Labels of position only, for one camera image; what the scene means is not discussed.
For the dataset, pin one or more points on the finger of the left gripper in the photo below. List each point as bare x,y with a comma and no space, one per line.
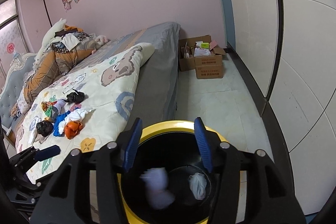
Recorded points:
30,156

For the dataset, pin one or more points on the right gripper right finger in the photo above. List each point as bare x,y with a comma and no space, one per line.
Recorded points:
268,198

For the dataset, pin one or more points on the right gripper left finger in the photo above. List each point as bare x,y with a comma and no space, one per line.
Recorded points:
66,197

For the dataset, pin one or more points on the black plastic bag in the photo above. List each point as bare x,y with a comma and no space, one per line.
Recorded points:
75,97
44,128

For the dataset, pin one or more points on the blue glove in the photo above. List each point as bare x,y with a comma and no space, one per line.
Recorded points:
58,127

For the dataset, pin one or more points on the green snack packet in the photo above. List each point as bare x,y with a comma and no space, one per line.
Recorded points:
51,113

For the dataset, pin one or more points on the white tissue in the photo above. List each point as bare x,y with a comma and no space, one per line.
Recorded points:
78,114

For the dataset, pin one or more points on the orange snack wrapper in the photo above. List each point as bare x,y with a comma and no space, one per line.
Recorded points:
46,104

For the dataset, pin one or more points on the white foam net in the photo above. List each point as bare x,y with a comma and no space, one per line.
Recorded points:
197,184

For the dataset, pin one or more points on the yellow rimmed black trash bin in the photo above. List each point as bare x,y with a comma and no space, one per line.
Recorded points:
175,149

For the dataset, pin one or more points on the floral pillow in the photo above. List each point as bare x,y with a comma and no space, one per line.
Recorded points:
22,105

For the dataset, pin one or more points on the grey tufted headboard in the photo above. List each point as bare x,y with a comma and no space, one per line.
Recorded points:
21,64

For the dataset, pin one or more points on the cartoon bear quilt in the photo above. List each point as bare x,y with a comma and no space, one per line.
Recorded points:
109,87

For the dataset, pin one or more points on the bed with grey sheet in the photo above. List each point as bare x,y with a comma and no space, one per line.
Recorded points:
156,93

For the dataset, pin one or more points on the brown plaid folded duvet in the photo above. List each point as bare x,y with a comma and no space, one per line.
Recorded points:
54,64

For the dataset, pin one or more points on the frosted window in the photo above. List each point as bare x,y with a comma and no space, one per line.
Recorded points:
11,36

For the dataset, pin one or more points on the white plush toy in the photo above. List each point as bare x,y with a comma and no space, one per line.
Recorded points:
50,34

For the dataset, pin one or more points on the pile of clothes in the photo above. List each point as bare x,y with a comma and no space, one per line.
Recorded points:
66,40

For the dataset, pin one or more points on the small cardboard box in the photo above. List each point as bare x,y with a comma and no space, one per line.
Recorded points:
209,67

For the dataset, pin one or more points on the cardboard box with items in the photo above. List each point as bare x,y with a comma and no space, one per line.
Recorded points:
199,51

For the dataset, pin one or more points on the white sliding wardrobe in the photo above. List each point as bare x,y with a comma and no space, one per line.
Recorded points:
286,52

